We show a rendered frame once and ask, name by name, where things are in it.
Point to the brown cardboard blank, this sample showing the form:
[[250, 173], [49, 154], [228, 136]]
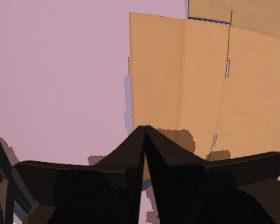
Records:
[[178, 77]]

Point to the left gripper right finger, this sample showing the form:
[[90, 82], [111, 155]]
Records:
[[181, 186]]

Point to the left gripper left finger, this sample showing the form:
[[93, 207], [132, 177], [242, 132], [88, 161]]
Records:
[[113, 186]]

